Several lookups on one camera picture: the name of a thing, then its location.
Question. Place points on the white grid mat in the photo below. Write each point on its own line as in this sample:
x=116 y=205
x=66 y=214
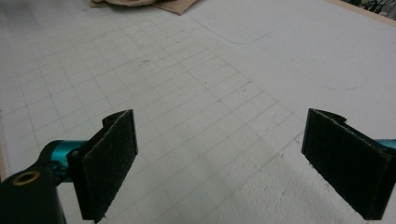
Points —
x=218 y=62

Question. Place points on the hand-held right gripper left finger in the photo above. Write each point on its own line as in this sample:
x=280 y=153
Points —
x=102 y=165

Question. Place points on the beige terry towel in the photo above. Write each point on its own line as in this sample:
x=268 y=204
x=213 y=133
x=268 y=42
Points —
x=177 y=6

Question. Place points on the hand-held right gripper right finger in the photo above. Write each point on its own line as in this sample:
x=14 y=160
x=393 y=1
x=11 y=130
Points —
x=342 y=161

